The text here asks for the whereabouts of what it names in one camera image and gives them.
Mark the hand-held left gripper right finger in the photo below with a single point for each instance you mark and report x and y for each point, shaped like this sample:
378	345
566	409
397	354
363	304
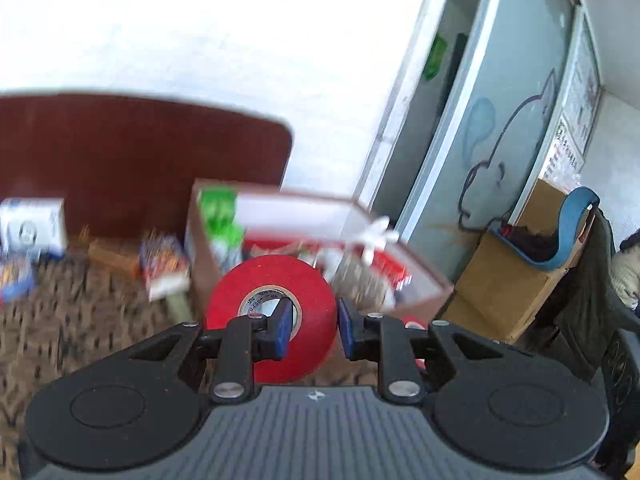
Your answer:
345	331

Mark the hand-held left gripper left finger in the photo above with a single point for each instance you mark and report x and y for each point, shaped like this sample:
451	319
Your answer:
281	329

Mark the patterned desktop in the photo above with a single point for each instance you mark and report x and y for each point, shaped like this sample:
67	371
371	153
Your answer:
75	325

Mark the small red tape roll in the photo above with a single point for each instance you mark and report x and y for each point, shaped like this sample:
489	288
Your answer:
413	324

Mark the red and white packet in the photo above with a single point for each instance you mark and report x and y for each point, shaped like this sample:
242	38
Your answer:
395	266

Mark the white plastic hook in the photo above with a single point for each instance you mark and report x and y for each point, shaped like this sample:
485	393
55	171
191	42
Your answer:
376	234

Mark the green packet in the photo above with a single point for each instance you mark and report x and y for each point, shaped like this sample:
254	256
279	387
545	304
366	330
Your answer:
217	215

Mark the colourful snack packet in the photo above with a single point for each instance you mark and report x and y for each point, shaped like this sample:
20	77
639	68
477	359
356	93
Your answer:
162	262

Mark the tall cardboard box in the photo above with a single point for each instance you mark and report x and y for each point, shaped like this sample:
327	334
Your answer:
505	280

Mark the brown paper packet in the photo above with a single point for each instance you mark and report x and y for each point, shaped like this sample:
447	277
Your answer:
112	256

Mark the brown wooden board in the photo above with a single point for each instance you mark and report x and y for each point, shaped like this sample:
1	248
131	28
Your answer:
140	150

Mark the dark jacket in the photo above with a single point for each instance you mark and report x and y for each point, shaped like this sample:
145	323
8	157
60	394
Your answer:
590	320

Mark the white small carton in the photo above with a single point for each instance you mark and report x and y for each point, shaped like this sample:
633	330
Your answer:
31	227

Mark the blue packet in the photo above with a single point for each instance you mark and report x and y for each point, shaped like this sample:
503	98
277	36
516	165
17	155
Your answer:
15	277

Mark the glass door with cartoon drawing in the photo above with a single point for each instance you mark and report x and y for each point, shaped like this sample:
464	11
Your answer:
505	110

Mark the white cloth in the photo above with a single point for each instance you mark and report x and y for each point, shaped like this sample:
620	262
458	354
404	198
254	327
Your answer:
627	275

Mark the wall calendar poster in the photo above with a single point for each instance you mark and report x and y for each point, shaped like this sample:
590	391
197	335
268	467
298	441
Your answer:
580	95

